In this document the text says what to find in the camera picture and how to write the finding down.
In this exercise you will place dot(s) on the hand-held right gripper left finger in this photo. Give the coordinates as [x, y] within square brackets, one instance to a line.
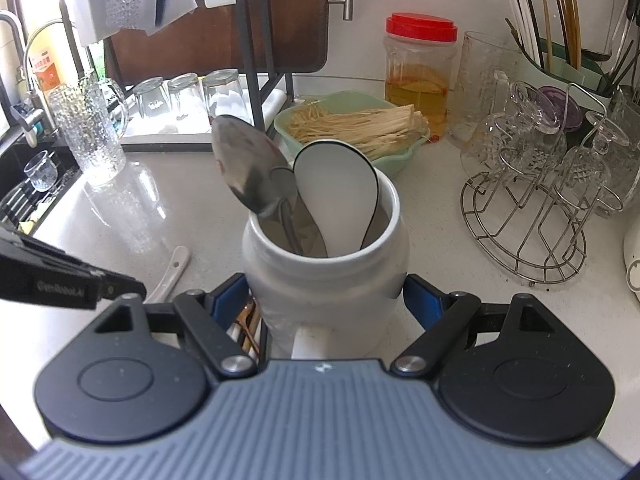
[230, 295]

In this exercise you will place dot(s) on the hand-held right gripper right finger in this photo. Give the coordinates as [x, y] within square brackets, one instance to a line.
[420, 300]

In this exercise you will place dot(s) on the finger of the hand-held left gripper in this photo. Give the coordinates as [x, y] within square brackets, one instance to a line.
[125, 290]

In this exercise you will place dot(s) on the brown wooden spoon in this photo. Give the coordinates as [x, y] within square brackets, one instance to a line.
[246, 325]

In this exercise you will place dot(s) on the wooden chopstick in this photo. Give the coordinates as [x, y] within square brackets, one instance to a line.
[255, 335]

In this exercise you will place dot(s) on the plain white ceramic spoon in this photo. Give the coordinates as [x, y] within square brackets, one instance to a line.
[172, 265]

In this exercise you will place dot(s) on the black-rimmed white spoon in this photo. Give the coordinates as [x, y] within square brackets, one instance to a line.
[335, 195]

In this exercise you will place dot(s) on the steel spoon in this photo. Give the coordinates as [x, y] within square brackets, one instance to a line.
[245, 160]

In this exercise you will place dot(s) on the bundle of dark metal utensils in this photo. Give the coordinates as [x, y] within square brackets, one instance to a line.
[617, 67]

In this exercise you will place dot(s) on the black sink drain rack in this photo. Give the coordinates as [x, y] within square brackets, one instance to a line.
[30, 205]

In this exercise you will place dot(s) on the small glass goblet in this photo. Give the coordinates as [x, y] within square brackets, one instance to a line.
[41, 170]

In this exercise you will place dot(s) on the black sink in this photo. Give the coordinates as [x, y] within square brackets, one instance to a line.
[10, 160]

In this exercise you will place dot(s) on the textured glass mug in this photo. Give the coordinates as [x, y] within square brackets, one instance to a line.
[85, 135]

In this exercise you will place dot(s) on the upturned drinking glasses on tray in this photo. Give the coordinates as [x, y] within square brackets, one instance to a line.
[165, 135]

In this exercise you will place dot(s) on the dried noodle bundle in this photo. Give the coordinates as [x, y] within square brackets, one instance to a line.
[360, 127]

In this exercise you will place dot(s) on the set of cut glass cups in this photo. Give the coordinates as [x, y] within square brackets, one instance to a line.
[530, 150]

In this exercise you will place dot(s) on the white electric cooker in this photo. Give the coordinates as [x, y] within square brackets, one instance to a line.
[632, 265]

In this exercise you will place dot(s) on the yellow oil jug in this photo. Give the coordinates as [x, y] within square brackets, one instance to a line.
[47, 60]

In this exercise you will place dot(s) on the tall clear glass pitcher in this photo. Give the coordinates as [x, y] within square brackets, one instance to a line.
[480, 85]

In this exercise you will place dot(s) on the green bottle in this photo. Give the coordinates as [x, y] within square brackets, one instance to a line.
[97, 60]

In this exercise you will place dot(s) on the purple lid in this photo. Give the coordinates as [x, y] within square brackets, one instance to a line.
[555, 107]

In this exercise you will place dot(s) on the black metal dish rack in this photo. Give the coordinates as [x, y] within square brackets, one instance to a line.
[250, 60]

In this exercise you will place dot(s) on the red-lidded plastic jar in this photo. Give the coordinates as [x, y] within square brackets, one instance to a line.
[420, 60]

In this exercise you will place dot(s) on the brown wooden cutting board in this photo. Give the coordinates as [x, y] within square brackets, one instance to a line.
[200, 45]

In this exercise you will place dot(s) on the short steel faucet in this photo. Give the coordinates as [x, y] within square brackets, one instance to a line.
[42, 27]

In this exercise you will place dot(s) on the tall steel faucet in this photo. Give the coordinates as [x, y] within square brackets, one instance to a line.
[15, 25]

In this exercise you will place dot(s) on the bundle of mixed chopsticks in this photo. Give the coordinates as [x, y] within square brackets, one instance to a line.
[530, 20]

